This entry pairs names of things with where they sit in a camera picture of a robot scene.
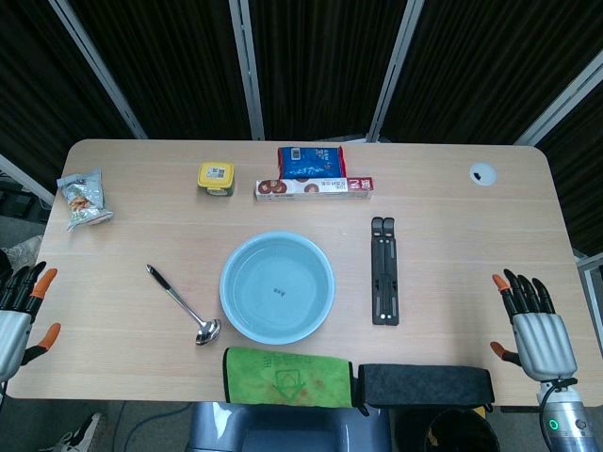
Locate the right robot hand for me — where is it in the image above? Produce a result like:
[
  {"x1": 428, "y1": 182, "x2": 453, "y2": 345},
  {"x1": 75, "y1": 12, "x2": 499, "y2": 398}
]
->
[{"x1": 489, "y1": 268, "x2": 579, "y2": 381}]

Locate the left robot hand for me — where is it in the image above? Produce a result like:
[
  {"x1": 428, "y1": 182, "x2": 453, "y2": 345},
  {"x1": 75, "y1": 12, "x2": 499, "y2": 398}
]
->
[{"x1": 0, "y1": 261, "x2": 62, "y2": 383}]

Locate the metal ladle black handle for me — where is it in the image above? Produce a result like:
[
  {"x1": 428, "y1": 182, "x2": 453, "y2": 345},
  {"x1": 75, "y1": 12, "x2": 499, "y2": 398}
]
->
[{"x1": 145, "y1": 264, "x2": 222, "y2": 347}]

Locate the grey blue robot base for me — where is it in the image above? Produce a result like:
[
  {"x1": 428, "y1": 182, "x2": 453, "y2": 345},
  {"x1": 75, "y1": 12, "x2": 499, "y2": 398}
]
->
[{"x1": 187, "y1": 400, "x2": 393, "y2": 452}]

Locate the light blue bowl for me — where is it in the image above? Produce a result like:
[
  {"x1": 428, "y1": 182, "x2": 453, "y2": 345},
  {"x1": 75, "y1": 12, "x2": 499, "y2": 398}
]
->
[{"x1": 219, "y1": 230, "x2": 337, "y2": 345}]

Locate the grey shoe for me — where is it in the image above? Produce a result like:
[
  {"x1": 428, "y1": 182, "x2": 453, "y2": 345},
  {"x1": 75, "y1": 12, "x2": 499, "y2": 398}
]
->
[{"x1": 0, "y1": 234, "x2": 43, "y2": 272}]

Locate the black waste bin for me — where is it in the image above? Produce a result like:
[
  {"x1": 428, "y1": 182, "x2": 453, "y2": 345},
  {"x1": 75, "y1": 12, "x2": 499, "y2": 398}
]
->
[{"x1": 423, "y1": 407, "x2": 500, "y2": 452}]

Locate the dark grey felt pouch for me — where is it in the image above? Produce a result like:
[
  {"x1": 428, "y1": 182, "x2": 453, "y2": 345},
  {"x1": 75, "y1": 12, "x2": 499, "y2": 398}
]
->
[{"x1": 352, "y1": 363, "x2": 496, "y2": 416}]

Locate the white sneaker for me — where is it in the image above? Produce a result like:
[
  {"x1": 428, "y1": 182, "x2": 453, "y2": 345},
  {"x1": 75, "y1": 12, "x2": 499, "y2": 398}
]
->
[{"x1": 49, "y1": 412, "x2": 107, "y2": 452}]

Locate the silver snack bag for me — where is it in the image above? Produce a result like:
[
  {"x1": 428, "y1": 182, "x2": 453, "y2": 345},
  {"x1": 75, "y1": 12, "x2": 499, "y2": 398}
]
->
[{"x1": 56, "y1": 168, "x2": 115, "y2": 233}]

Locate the black folding stand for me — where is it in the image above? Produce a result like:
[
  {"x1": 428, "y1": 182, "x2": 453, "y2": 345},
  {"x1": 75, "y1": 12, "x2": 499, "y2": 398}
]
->
[{"x1": 369, "y1": 216, "x2": 401, "y2": 327}]

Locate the yellow lidded container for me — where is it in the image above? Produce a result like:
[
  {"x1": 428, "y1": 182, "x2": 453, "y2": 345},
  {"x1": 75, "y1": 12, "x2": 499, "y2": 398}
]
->
[{"x1": 196, "y1": 161, "x2": 236, "y2": 198}]

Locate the green microfiber cloth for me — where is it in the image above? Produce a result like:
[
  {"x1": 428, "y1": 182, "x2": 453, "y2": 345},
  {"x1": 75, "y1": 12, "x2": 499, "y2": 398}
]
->
[{"x1": 222, "y1": 347, "x2": 354, "y2": 409}]

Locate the red white cookie box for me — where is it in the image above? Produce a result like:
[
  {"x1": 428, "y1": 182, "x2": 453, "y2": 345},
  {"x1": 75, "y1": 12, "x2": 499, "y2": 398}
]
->
[{"x1": 254, "y1": 176, "x2": 377, "y2": 202}]

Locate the blue snack packet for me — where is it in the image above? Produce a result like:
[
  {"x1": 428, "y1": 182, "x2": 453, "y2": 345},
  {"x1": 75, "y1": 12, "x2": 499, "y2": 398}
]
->
[{"x1": 276, "y1": 145, "x2": 348, "y2": 181}]

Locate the white cable grommet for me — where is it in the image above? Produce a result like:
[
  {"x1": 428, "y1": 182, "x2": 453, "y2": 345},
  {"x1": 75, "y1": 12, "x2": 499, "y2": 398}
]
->
[{"x1": 468, "y1": 162, "x2": 498, "y2": 186}]

